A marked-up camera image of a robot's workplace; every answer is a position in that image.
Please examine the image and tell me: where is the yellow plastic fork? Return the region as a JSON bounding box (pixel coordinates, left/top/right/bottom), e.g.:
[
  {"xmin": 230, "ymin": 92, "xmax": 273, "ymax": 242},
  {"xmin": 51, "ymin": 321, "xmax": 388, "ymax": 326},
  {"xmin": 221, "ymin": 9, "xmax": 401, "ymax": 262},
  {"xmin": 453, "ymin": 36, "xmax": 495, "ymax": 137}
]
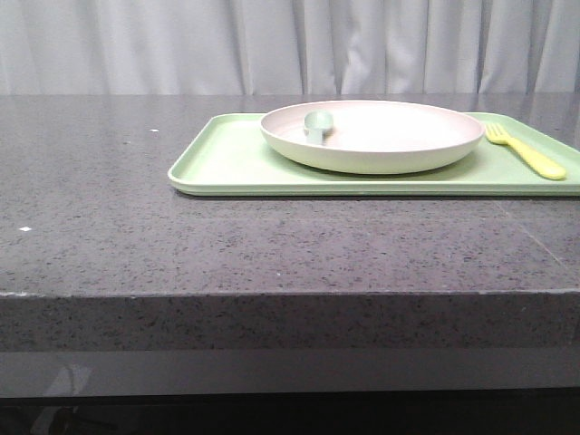
[{"xmin": 485, "ymin": 122, "xmax": 567, "ymax": 180}]

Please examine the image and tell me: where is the pale green plastic spoon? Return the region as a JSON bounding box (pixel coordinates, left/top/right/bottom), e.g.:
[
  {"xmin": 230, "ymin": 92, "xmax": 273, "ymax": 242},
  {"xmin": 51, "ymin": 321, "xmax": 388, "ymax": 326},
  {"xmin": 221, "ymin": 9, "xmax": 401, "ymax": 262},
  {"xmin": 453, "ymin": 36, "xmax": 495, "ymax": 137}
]
[{"xmin": 304, "ymin": 111, "xmax": 334, "ymax": 145}]

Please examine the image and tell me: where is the beige round plate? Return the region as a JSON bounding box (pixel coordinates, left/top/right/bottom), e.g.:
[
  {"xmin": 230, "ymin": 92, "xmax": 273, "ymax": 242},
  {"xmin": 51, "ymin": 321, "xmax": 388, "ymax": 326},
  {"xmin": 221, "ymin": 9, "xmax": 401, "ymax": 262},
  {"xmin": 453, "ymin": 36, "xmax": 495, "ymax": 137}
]
[{"xmin": 260, "ymin": 100, "xmax": 484, "ymax": 175}]

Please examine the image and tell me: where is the light green plastic tray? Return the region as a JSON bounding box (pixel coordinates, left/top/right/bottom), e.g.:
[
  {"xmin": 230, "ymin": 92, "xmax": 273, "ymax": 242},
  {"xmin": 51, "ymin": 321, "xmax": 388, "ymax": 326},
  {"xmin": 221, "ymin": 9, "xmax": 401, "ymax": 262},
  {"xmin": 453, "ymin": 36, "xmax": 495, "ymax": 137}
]
[{"xmin": 168, "ymin": 112, "xmax": 579, "ymax": 197}]

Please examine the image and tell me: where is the grey pleated curtain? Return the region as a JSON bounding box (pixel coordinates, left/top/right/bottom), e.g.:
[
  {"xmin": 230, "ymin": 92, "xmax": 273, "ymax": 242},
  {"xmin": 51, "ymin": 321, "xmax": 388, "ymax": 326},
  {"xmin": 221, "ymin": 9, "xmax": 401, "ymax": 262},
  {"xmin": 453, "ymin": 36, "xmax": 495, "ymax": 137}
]
[{"xmin": 1, "ymin": 1, "xmax": 579, "ymax": 95}]

